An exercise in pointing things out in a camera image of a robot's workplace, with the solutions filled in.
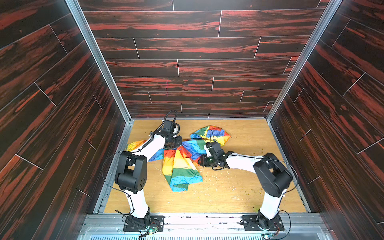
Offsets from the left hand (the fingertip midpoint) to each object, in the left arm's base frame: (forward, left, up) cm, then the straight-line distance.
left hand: (181, 143), depth 95 cm
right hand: (-8, -14, -8) cm, 18 cm away
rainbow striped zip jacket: (-12, 0, -4) cm, 13 cm away
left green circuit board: (-47, +10, -6) cm, 48 cm away
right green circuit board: (-48, -45, -9) cm, 66 cm away
